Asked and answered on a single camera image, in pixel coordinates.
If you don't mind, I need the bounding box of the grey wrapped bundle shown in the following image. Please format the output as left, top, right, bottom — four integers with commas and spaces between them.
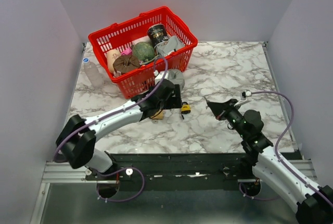
156, 36, 185, 57

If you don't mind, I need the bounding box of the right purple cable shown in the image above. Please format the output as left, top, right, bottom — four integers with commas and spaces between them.
249, 90, 333, 208

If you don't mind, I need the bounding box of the brown fabric pouch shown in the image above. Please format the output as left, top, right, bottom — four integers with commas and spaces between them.
113, 54, 140, 74

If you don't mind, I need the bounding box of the black printed can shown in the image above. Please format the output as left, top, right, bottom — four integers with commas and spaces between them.
147, 23, 169, 49

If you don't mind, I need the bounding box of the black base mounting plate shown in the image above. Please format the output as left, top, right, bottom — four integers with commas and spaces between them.
85, 153, 262, 196

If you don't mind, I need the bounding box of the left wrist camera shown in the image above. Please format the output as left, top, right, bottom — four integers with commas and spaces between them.
153, 70, 169, 83

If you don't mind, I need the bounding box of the brass padlock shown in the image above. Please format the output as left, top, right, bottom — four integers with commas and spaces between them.
151, 110, 164, 120

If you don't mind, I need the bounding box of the clear plastic water bottle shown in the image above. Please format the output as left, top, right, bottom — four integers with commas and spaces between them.
83, 58, 104, 89

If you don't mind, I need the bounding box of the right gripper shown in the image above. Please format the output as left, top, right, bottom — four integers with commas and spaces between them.
208, 98, 248, 138

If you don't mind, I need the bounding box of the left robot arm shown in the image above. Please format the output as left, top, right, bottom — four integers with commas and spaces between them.
55, 79, 185, 180

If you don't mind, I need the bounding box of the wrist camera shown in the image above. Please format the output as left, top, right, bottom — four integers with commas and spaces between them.
235, 90, 252, 107
153, 70, 169, 83

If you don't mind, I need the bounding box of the green round melon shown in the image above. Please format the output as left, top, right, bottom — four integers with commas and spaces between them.
132, 42, 155, 62

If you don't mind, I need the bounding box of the pink small box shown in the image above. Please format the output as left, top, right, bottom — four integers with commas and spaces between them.
121, 48, 132, 55

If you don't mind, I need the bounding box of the yellow black padlock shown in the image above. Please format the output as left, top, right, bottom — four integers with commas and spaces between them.
180, 102, 191, 120

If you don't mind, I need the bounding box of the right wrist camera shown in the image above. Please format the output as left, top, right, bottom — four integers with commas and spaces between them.
235, 90, 252, 107

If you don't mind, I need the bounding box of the grey taped cylinder roll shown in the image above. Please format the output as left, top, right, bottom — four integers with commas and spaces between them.
166, 69, 185, 91

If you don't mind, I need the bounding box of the red plastic shopping basket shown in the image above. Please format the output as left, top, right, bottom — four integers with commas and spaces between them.
88, 6, 198, 98

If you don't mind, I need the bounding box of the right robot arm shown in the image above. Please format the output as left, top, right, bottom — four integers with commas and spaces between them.
206, 99, 332, 223

